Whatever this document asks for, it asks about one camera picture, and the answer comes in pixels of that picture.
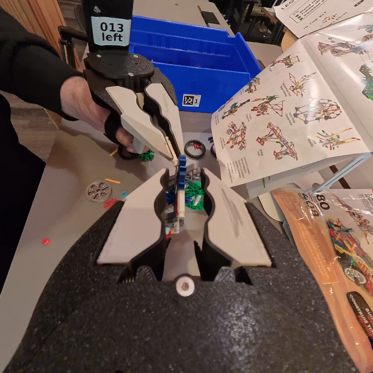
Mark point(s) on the wooden cabinet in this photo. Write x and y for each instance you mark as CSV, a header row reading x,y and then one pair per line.
x,y
38,14

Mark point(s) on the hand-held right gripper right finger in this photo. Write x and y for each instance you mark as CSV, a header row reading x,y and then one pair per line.
x,y
236,233

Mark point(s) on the grey pulley wheel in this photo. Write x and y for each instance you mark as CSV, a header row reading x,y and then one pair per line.
x,y
99,191

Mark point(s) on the black rubber tyre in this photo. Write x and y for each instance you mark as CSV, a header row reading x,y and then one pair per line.
x,y
122,154
186,149

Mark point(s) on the person's left forearm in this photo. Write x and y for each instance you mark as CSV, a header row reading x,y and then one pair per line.
x,y
29,67

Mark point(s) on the tiny red piece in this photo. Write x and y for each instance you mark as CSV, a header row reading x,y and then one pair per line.
x,y
45,241

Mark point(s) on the printed instruction sheet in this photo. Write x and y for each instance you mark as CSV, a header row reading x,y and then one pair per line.
x,y
262,131

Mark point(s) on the round tan board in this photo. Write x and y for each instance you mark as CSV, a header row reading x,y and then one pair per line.
x,y
287,40

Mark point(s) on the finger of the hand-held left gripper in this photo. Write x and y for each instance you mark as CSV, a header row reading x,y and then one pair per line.
x,y
131,113
169,110

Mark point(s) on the grey metal stand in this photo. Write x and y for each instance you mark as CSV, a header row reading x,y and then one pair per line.
x,y
362,159

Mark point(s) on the blue plastic bin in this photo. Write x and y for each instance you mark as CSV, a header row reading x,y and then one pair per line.
x,y
174,78

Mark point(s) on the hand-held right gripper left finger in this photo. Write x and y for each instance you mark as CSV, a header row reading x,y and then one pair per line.
x,y
131,233

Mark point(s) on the green connector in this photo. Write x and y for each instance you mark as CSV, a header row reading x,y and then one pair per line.
x,y
145,156

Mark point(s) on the orange short rod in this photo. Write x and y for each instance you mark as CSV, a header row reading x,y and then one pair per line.
x,y
114,153
112,181

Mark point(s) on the white short rod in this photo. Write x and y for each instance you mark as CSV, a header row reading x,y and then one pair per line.
x,y
173,156

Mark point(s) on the printed white leaflet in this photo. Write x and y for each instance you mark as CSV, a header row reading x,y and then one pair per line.
x,y
256,188

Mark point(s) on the colourful construction toy model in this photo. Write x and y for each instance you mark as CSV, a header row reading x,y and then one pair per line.
x,y
182,169

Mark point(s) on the person's left hand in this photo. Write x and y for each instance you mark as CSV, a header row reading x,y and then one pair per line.
x,y
81,102

